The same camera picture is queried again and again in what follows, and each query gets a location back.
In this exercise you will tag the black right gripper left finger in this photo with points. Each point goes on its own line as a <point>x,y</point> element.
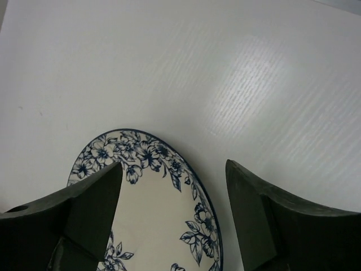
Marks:
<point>66,230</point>

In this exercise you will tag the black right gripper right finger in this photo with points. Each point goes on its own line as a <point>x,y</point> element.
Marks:
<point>277,230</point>

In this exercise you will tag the blue floral white plate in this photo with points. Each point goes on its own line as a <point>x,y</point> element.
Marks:
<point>164,219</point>

